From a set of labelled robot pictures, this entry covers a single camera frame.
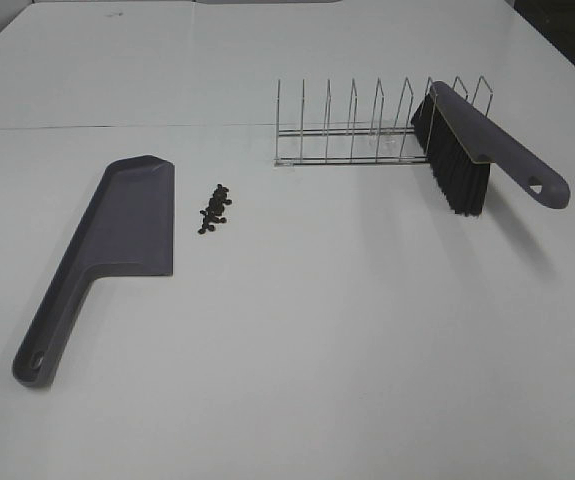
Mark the pile of coffee beans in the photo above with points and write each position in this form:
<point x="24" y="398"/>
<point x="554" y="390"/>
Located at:
<point x="213" y="214"/>

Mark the grey plastic dustpan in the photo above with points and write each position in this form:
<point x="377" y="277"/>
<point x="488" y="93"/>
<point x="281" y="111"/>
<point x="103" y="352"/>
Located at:
<point x="126" y="230"/>

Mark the grey hand brush black bristles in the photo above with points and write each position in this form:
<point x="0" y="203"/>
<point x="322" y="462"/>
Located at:
<point x="461" y="144"/>

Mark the chrome wire dish rack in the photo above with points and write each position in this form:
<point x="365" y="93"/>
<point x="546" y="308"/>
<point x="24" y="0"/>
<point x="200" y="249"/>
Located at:
<point x="384" y="132"/>

